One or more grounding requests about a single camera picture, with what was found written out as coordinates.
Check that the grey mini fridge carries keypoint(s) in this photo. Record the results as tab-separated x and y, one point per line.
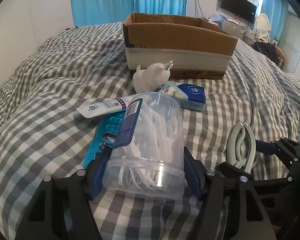
233	29

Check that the brown cardboard box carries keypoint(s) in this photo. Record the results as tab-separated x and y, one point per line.
197	48

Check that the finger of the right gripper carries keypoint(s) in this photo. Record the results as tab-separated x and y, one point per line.
288	151
229	171

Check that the black backpack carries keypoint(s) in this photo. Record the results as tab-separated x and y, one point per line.
268	50

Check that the white purple cream tube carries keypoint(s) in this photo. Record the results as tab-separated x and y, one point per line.
105	107

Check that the round white mirror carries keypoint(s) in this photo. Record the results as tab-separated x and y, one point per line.
262	26

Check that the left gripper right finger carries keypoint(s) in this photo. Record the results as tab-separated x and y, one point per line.
194	174

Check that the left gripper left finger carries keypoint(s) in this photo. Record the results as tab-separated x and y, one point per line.
95	171

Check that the grey hand grip exerciser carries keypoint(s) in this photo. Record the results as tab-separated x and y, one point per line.
241	148

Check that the grey checked bed cover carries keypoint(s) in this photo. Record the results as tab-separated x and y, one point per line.
42	134

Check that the black wall television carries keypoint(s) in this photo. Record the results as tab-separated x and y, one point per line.
242	8

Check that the blue razor blister pack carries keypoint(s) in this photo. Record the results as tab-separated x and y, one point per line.
105	135

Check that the clear floss pick jar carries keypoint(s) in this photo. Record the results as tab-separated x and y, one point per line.
148	155

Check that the blue tissue pack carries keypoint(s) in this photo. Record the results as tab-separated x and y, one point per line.
192	98

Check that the white unicorn figurine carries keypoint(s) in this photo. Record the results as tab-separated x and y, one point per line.
151	78

